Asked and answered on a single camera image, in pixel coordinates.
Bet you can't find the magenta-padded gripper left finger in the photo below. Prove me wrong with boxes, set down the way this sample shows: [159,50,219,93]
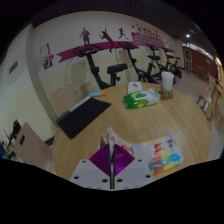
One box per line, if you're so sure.
[68,142,113,191]

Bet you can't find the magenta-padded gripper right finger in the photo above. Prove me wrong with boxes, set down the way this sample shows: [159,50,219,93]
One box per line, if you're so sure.
[112,143,157,191]

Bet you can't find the colourful printed white towel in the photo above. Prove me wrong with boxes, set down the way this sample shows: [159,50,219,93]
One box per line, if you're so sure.
[98,126,185,176]

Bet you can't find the black rectangular desk mat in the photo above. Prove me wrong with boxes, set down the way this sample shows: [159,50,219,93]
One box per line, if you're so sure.
[55,97,113,140]

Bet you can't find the green wet wipes pack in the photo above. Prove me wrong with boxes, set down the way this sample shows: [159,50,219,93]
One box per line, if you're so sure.
[122,87,162,110]

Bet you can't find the blue and orange marker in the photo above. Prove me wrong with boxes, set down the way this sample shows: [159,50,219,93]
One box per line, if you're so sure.
[87,89,109,98]

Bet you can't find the white tissue box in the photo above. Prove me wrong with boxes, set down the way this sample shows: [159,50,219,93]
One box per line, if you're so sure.
[127,81,144,95]

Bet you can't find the round wooden coaster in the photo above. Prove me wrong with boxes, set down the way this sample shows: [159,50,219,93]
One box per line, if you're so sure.
[158,89,175,101]

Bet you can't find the black exercise bikes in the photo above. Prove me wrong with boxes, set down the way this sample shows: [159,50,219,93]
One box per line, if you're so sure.
[73,42,185,91]

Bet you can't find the white paper cup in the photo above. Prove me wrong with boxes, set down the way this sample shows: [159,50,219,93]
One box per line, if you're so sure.
[160,71,176,93]

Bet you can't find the black floor equipment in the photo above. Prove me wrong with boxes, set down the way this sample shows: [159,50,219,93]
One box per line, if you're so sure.
[0,118,23,158]

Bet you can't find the group of wooden chairs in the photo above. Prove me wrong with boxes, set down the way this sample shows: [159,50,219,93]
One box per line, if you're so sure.
[195,74,224,135]

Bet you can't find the wooden chair with handle hole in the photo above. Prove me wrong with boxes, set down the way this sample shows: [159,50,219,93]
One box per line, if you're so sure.
[12,121,55,173]
[49,82,81,116]

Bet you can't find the small wall posters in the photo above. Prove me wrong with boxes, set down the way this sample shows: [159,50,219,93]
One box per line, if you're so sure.
[39,42,55,71]

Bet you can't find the grey wall sign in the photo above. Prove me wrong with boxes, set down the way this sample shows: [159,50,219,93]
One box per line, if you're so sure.
[7,60,19,75]

